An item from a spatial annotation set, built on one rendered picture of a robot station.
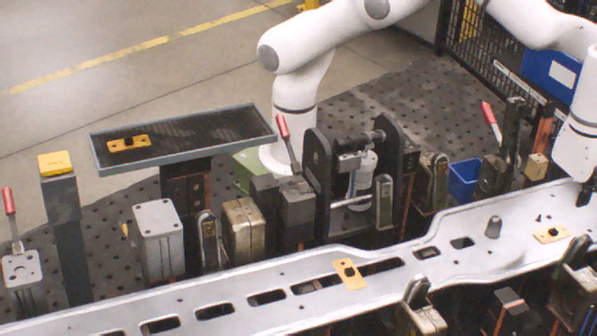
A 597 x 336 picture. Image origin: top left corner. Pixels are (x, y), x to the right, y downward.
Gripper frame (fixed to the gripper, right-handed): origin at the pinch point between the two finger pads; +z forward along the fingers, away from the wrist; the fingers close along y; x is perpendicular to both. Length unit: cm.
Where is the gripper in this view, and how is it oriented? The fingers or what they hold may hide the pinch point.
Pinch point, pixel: (568, 188)
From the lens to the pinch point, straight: 157.8
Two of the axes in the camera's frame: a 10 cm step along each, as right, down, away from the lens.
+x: 9.2, -2.0, 3.4
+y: 3.9, 5.6, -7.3
